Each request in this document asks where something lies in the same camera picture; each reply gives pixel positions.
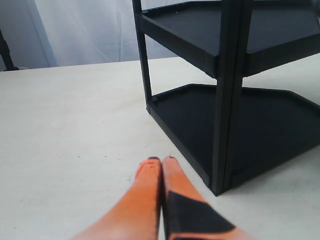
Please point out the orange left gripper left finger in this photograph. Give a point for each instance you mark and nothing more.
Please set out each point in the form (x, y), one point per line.
(136, 215)

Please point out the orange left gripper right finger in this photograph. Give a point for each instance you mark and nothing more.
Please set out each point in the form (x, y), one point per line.
(187, 215)

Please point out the black corner shelf rack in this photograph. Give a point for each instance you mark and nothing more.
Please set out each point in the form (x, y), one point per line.
(227, 132)

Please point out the black stand in background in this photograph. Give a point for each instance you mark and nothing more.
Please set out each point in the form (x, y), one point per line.
(5, 54)

